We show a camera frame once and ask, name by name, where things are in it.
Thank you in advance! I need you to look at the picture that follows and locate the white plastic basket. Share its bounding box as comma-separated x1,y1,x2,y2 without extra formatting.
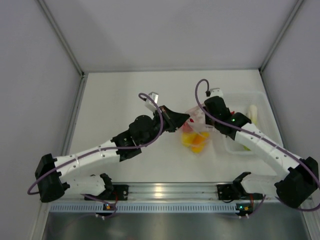
214,91,267,156

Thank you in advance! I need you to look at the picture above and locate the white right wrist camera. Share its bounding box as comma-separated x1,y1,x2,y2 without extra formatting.
205,88,224,98

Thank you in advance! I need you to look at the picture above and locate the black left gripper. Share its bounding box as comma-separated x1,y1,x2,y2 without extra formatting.
141,104,190,147

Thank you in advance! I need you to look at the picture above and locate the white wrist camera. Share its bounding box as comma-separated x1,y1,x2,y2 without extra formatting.
205,88,224,98
144,92,159,112

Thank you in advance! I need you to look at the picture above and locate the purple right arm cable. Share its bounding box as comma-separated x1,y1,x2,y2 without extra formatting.
194,79,320,213

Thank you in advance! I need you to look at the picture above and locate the pale green toy celery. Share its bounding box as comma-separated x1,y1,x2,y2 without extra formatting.
247,105,258,125

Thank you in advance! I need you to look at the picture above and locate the green toy pepper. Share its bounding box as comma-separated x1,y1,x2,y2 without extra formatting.
243,145,251,151

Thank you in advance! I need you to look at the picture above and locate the orange toy pepper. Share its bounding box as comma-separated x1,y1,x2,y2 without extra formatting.
181,132,210,147

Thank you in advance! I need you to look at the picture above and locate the slotted white cable duct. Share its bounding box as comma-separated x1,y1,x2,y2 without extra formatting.
49,202,244,214

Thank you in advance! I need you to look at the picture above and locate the yellow toy pepper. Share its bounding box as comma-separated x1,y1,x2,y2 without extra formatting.
190,145,205,154

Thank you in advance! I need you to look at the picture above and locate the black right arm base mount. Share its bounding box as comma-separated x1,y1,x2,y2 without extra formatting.
216,171,251,202

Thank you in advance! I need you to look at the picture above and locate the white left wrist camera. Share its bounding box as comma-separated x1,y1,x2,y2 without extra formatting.
144,92,159,112

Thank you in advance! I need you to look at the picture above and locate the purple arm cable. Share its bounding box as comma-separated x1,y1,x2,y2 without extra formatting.
194,79,320,213
26,92,166,195

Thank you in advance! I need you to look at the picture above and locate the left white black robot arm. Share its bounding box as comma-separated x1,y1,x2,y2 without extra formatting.
34,105,190,203

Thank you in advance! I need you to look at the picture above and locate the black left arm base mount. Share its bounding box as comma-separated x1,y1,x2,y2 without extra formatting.
89,184,129,202

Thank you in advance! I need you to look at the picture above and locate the clear polka dot zip bag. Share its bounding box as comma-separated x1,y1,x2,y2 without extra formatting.
179,106,216,154

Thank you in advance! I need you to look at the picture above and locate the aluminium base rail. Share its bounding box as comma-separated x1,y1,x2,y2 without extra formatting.
39,181,283,202

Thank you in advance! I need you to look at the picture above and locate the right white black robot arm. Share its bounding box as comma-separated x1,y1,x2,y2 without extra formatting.
204,96,320,209

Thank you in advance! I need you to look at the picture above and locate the aluminium frame post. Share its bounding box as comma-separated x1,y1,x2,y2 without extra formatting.
35,0,85,77

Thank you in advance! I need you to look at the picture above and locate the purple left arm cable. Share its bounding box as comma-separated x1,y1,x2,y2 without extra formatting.
26,92,166,195

